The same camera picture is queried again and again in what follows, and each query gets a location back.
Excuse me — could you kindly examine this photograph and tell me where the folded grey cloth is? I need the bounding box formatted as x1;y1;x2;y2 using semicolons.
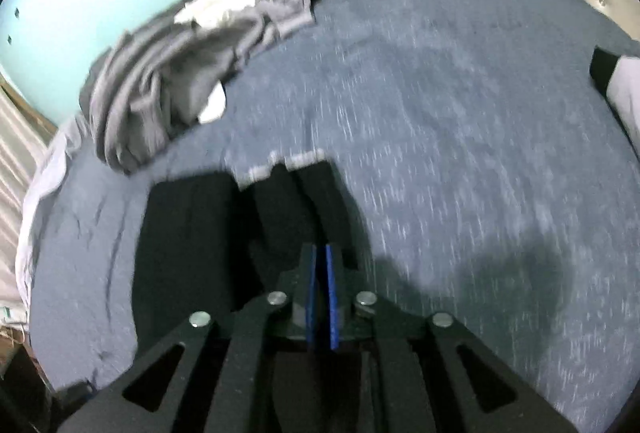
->
589;45;640;148

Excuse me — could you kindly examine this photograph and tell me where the light grey quilt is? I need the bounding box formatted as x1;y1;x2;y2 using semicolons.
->
15;115;88;309

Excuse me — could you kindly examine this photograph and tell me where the black sweatshirt with white trim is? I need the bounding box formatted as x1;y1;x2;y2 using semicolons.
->
131;150;371;364

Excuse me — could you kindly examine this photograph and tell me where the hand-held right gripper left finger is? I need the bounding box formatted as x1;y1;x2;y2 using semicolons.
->
60;243;318;433

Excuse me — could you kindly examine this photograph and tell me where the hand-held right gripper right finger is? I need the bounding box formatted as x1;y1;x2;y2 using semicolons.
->
325;244;576;433

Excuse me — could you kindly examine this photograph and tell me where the wooden frame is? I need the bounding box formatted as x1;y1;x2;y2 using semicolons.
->
0;73;58;134

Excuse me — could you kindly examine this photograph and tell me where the grey garment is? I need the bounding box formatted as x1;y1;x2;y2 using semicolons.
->
80;0;321;174

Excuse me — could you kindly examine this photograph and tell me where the striped curtain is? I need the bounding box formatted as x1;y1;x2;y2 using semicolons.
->
0;83;51;309

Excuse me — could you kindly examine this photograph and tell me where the dark wooden furniture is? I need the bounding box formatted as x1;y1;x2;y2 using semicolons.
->
0;323;56;433

